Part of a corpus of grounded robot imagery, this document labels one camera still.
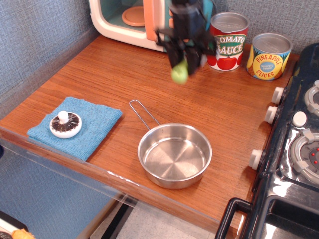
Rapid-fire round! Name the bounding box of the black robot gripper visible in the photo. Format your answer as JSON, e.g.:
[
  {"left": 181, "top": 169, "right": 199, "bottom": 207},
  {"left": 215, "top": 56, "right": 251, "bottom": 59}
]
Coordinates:
[{"left": 155, "top": 4, "right": 216, "bottom": 75}]

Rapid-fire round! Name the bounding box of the green handled grey toy spatula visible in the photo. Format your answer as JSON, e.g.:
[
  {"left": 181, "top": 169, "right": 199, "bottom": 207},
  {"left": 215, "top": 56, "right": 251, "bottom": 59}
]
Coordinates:
[{"left": 170, "top": 39, "right": 200, "bottom": 85}]

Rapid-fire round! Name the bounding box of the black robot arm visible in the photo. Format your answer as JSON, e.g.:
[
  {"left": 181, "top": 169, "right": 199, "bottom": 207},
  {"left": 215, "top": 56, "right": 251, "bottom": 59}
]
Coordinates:
[{"left": 155, "top": 0, "right": 217, "bottom": 81}]

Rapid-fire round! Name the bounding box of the tomato sauce can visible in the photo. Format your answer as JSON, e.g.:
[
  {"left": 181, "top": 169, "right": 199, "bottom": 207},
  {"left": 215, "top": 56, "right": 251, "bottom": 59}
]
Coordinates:
[{"left": 207, "top": 12, "right": 250, "bottom": 71}]

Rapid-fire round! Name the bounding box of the toy microwave teal and peach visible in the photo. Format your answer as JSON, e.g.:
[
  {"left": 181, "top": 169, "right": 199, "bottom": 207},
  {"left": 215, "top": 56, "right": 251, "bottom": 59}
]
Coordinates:
[{"left": 88, "top": 0, "right": 214, "bottom": 53}]

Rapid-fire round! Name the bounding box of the pineapple slices can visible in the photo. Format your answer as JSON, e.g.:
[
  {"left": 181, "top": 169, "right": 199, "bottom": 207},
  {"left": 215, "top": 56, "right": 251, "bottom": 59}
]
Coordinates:
[{"left": 246, "top": 33, "right": 293, "bottom": 81}]

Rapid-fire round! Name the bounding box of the white stove knob upper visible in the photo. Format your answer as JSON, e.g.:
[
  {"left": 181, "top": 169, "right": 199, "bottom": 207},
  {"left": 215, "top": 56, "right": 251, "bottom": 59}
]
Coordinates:
[{"left": 271, "top": 87, "right": 285, "bottom": 105}]

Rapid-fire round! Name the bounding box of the white stove knob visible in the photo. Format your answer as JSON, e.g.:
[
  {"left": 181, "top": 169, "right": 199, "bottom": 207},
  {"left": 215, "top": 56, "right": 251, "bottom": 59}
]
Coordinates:
[
  {"left": 271, "top": 87, "right": 285, "bottom": 105},
  {"left": 264, "top": 106, "right": 278, "bottom": 124},
  {"left": 249, "top": 149, "right": 263, "bottom": 170}
]

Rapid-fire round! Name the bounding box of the stainless steel pan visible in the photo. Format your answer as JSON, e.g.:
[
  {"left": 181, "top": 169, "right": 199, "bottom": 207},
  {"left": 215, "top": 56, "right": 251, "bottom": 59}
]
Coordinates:
[{"left": 129, "top": 99, "right": 213, "bottom": 190}]

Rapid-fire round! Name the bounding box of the white stove knob middle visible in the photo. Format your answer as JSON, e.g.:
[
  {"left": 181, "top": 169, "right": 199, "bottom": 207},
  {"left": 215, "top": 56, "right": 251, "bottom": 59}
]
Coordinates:
[{"left": 264, "top": 106, "right": 278, "bottom": 124}]

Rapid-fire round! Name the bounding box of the blue folded cloth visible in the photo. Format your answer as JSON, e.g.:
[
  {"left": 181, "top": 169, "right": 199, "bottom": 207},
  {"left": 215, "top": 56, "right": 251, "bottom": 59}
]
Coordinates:
[{"left": 27, "top": 97, "right": 122, "bottom": 161}]

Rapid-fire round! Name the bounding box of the white stove knob lower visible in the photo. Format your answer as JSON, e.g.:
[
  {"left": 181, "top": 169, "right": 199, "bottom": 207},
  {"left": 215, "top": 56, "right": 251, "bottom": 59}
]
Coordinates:
[{"left": 249, "top": 149, "right": 263, "bottom": 170}]

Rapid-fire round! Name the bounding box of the white toy mushroom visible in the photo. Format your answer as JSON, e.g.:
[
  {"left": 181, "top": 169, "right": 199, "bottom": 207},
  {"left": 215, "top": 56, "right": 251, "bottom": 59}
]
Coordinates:
[{"left": 49, "top": 111, "right": 82, "bottom": 139}]

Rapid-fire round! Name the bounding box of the black toy stove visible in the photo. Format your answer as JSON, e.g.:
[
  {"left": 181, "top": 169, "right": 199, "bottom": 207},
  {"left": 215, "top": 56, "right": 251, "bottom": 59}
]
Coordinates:
[{"left": 215, "top": 43, "right": 319, "bottom": 239}]

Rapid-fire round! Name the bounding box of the clear acrylic table guard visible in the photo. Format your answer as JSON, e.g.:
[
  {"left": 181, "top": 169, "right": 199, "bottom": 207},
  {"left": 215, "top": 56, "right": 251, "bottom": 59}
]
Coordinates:
[{"left": 0, "top": 128, "right": 218, "bottom": 239}]

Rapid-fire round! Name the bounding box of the orange furry object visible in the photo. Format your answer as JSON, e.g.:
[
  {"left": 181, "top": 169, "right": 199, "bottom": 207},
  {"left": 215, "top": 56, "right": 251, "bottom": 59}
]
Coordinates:
[{"left": 0, "top": 229, "right": 35, "bottom": 239}]

